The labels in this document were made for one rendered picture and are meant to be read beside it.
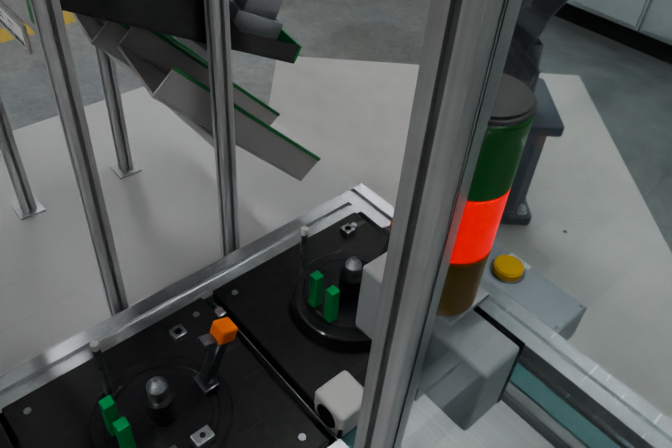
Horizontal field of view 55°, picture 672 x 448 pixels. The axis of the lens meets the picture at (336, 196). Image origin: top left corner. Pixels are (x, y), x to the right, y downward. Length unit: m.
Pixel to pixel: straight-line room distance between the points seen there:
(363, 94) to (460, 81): 1.09
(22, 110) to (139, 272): 2.08
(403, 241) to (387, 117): 0.96
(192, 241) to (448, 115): 0.77
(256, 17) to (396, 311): 0.48
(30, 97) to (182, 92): 2.35
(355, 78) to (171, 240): 0.60
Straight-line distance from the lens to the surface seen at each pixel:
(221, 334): 0.65
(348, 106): 1.34
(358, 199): 0.96
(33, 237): 1.10
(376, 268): 0.48
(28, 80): 3.22
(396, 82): 1.44
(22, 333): 0.97
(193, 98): 0.78
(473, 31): 0.29
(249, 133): 0.84
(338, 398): 0.70
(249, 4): 0.80
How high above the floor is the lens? 1.59
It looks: 41 degrees down
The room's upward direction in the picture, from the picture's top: 5 degrees clockwise
